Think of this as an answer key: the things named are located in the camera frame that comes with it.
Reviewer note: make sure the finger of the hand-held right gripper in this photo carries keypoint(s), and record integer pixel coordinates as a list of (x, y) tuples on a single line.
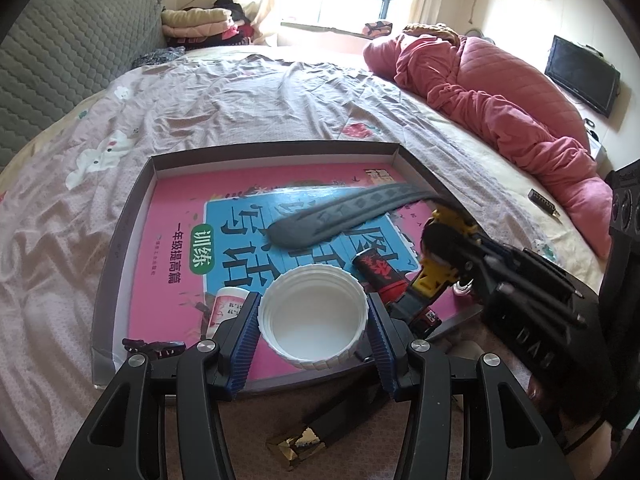
[(525, 265), (525, 305)]

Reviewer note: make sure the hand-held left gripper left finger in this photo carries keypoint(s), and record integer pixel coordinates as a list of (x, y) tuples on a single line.
[(245, 345)]

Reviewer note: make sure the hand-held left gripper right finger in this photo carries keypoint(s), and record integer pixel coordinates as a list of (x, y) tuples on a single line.
[(382, 347)]

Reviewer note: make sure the white pill bottle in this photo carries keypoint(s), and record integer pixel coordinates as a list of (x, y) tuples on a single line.
[(227, 310)]

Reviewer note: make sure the white ribbed plastic lid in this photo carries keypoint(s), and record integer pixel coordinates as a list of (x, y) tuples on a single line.
[(310, 330)]

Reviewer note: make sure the red black tube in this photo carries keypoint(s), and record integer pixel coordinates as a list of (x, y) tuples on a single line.
[(375, 267)]

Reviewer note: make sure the shallow cardboard box tray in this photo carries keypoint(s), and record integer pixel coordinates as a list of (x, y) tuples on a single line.
[(122, 260)]

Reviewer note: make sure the person's right forearm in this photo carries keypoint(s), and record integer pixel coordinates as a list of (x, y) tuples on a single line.
[(592, 440)]

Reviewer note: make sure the person's right hand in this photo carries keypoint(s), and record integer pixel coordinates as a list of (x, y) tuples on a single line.
[(540, 392)]

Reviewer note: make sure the small dark flat object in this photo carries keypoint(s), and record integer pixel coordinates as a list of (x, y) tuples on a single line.
[(544, 205)]

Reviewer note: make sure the black hair clip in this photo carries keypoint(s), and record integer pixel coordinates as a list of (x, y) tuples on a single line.
[(150, 346)]

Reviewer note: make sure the black gold box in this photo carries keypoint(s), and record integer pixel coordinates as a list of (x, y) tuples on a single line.
[(300, 440)]

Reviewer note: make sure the pink children's book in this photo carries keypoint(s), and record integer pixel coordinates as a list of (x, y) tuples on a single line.
[(180, 210)]

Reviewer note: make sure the pink quilt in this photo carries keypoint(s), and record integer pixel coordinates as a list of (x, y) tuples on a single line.
[(500, 95)]

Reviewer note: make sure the black flat television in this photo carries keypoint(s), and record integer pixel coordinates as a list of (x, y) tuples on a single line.
[(582, 75)]

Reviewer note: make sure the pink printed bed sheet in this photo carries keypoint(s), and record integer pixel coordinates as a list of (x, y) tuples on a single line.
[(200, 110)]

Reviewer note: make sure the yellow brown cloth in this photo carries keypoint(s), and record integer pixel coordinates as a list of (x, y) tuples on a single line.
[(430, 31)]

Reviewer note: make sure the floral bag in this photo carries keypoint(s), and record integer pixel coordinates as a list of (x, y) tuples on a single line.
[(377, 30)]

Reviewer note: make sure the dark patterned cloth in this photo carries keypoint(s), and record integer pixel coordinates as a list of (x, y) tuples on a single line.
[(160, 56)]

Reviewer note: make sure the pink folded clothes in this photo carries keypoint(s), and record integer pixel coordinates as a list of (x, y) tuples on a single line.
[(205, 37)]

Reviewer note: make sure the beige folded blanket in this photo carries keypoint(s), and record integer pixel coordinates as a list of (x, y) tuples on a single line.
[(195, 19)]

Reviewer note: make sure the black clothing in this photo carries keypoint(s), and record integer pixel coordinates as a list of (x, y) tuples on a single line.
[(230, 7)]

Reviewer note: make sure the grey quilted headboard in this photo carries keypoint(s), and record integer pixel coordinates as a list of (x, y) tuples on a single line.
[(65, 50)]

